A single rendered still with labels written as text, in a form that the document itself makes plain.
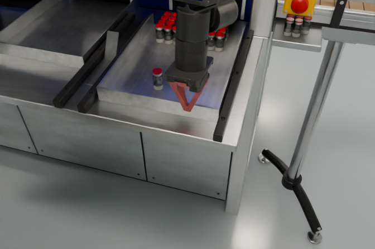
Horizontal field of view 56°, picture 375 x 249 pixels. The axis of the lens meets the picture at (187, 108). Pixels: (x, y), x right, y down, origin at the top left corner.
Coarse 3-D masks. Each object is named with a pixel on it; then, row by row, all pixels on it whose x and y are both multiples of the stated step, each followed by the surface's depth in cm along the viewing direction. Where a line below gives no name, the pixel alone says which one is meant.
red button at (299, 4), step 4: (292, 0) 83; (296, 0) 82; (300, 0) 82; (304, 0) 81; (292, 4) 83; (296, 4) 82; (300, 4) 82; (304, 4) 82; (308, 4) 82; (292, 8) 83; (296, 8) 83; (300, 8) 82; (304, 8) 82; (296, 12) 84; (300, 12) 83
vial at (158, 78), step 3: (153, 75) 76; (156, 75) 75; (159, 75) 75; (153, 78) 76; (156, 78) 75; (159, 78) 75; (162, 78) 76; (153, 81) 76; (156, 81) 76; (159, 81) 76; (162, 81) 77; (153, 84) 77; (156, 84) 76; (159, 84) 76; (162, 84) 77; (153, 87) 78; (156, 87) 77; (159, 87) 77; (162, 87) 78
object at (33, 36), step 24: (48, 0) 105; (72, 0) 111; (96, 0) 111; (24, 24) 98; (48, 24) 99; (72, 24) 99; (96, 24) 99; (0, 48) 87; (24, 48) 85; (48, 48) 90; (72, 48) 90; (96, 48) 87
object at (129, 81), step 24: (144, 24) 93; (144, 48) 90; (168, 48) 90; (240, 48) 89; (120, 72) 82; (144, 72) 82; (216, 72) 82; (120, 96) 73; (144, 96) 71; (168, 96) 76; (192, 96) 76; (216, 96) 76; (216, 120) 70
